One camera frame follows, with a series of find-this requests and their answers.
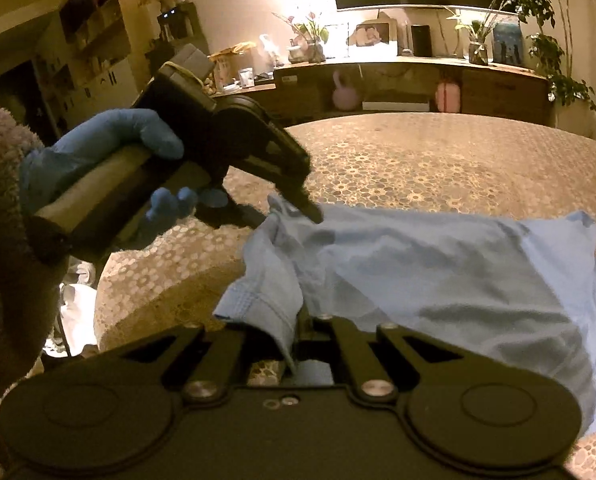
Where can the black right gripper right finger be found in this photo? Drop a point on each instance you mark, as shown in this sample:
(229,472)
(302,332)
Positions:
(338,342)

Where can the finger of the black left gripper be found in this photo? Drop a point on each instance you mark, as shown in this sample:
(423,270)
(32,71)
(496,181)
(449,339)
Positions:
(300,199)

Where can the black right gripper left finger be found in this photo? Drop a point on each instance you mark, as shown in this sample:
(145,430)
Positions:
(237,356)

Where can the light blue t-shirt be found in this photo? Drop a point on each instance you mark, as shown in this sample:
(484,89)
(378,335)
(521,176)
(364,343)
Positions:
(520,292)

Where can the brown fleece sleeve forearm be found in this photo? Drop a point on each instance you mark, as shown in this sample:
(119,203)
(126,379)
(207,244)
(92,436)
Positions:
(28,289)

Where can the blue gloved left hand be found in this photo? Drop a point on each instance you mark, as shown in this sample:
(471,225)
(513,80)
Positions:
(46,173)

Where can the long wooden sideboard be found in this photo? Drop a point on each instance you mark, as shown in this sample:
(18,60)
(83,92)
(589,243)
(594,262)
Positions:
(302,92)

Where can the white and blue jersey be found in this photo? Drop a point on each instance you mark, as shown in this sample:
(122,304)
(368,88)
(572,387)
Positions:
(73,333)

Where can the floral lace tablecloth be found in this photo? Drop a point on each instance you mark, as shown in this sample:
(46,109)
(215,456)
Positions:
(453,164)

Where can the pink flower vase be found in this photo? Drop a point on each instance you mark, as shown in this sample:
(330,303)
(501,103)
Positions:
(309,38)

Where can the wooden bookshelf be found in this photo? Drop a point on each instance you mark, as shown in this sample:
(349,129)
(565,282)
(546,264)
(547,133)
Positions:
(63,61)

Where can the framed photo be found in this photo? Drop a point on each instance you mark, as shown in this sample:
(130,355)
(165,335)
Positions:
(374,40)

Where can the pink box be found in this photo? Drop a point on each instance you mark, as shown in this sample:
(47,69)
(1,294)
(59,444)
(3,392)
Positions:
(448,96)

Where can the potted green plant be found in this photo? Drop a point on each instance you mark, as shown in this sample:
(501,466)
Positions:
(549,28)

